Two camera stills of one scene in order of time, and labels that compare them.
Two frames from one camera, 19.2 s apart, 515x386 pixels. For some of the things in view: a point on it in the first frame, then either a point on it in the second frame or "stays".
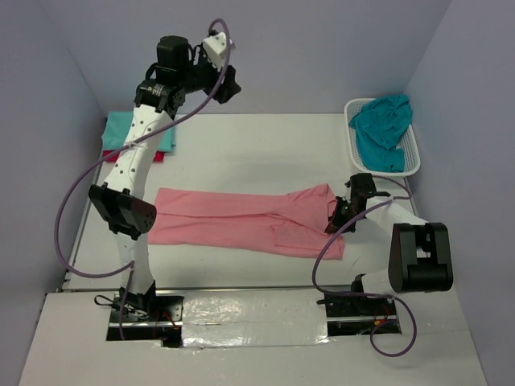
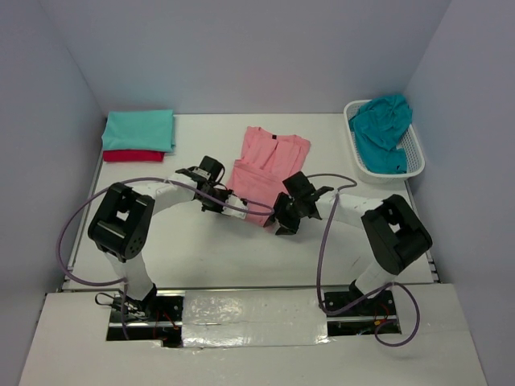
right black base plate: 356,315 stays
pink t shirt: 290,223 → 266,160
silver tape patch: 253,318 stays
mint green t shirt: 117,128 stays
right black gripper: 336,220 → 279,207
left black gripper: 229,88 → 217,209
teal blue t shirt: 381,125 stays
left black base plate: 166,324 stays
